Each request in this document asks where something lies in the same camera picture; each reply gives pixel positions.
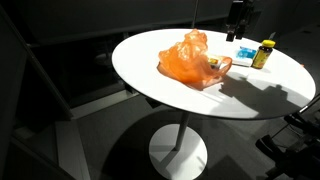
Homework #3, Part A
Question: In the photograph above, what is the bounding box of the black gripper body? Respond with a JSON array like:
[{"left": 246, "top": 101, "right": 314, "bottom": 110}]
[{"left": 226, "top": 0, "right": 257, "bottom": 34}]

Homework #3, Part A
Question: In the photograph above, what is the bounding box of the brown bottle with yellow cap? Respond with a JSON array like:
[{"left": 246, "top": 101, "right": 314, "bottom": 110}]
[{"left": 250, "top": 39, "right": 276, "bottom": 70}]

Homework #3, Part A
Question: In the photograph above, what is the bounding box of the orange plastic bag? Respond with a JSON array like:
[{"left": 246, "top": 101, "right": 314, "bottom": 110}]
[{"left": 156, "top": 28, "right": 234, "bottom": 91}]

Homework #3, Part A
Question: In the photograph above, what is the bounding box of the blue and white box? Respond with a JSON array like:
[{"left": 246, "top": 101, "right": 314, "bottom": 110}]
[{"left": 231, "top": 46, "right": 258, "bottom": 68}]

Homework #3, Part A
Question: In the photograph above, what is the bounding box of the thin grey vertical pole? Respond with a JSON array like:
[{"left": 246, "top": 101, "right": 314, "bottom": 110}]
[{"left": 191, "top": 0, "right": 200, "bottom": 30}]

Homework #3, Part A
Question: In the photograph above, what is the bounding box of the grey table leg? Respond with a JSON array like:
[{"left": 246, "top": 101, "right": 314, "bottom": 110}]
[{"left": 174, "top": 111, "right": 191, "bottom": 152}]

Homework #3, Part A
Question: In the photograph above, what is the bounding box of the dark equipment stand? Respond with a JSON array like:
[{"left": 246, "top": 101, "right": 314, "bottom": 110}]
[{"left": 255, "top": 111, "right": 320, "bottom": 180}]

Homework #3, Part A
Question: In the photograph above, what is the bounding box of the round white table base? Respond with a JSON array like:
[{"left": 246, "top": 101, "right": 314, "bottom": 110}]
[{"left": 148, "top": 123, "right": 208, "bottom": 180}]

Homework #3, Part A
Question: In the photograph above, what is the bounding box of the round white table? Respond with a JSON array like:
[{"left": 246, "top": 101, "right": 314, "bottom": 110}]
[{"left": 25, "top": 9, "right": 264, "bottom": 121}]

